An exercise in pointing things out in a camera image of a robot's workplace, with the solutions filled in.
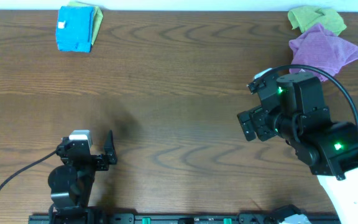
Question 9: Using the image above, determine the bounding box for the blue cloth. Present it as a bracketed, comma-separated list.
[55, 6, 94, 53]

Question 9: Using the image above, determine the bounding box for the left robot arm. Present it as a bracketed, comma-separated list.
[48, 130, 117, 224]

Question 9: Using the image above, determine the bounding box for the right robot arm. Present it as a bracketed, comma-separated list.
[237, 72, 358, 223]

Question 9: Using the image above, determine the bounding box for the purple cloth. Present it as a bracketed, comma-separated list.
[288, 23, 358, 76]

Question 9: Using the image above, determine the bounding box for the crumpled green cloth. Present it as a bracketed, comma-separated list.
[288, 6, 347, 35]

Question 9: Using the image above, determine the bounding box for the folded green cloth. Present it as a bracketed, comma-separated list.
[67, 1, 104, 45]

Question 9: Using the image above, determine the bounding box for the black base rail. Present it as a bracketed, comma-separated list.
[27, 213, 341, 224]

